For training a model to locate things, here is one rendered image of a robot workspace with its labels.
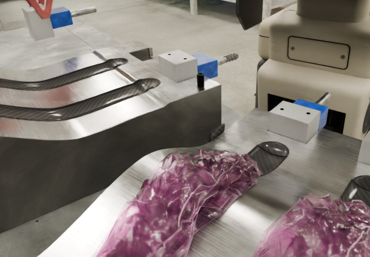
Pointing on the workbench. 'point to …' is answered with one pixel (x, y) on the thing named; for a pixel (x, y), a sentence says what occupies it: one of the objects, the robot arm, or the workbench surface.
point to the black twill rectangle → (216, 132)
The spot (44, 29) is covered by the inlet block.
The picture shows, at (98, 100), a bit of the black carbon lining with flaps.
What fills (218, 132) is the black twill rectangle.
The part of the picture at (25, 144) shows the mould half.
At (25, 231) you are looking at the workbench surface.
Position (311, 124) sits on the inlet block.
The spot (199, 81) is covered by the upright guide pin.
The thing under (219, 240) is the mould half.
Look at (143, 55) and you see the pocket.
